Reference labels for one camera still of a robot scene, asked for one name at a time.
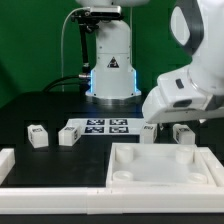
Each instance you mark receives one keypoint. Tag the black camera on stand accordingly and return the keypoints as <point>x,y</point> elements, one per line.
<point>88,20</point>

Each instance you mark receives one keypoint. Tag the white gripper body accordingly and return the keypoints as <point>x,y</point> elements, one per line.
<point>176,98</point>

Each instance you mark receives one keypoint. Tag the white sheet with fiducial tags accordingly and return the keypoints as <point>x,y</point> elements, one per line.
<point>108,126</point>

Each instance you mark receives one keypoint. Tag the white square tabletop with sockets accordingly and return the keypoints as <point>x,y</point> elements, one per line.
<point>157,165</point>

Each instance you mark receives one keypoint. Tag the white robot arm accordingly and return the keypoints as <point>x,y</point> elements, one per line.
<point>197,26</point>

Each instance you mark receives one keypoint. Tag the white U-shaped obstacle fence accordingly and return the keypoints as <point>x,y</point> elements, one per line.
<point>109,200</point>

